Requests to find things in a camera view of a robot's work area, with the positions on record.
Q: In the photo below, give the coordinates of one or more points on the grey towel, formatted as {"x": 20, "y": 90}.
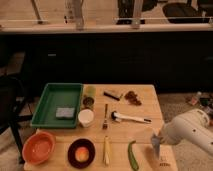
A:
{"x": 156, "y": 142}

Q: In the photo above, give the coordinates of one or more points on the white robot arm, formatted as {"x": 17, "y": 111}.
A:
{"x": 191, "y": 126}

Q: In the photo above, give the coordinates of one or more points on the red bowl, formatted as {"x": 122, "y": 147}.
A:
{"x": 38, "y": 148}

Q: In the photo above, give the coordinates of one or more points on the yellow green cup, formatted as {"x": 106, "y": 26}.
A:
{"x": 89, "y": 91}

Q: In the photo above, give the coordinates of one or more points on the small dark tin can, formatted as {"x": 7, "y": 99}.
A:
{"x": 88, "y": 102}

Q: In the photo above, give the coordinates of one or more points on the brown toy food pile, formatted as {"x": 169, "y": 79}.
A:
{"x": 131, "y": 97}

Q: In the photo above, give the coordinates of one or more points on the white cup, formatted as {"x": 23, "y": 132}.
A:
{"x": 86, "y": 117}

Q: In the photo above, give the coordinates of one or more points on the metal fork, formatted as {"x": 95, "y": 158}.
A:
{"x": 105, "y": 124}

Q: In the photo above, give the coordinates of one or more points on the green plastic tray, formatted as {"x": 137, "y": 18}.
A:
{"x": 54, "y": 96}

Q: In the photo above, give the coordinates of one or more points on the grey sponge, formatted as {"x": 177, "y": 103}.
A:
{"x": 62, "y": 113}

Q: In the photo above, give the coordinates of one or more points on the dark plate with orange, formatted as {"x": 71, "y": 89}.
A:
{"x": 81, "y": 153}

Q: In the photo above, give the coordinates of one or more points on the green pea pod toy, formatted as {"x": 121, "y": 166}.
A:
{"x": 133, "y": 162}

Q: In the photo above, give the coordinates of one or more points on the black chair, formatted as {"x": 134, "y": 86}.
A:
{"x": 12, "y": 100}

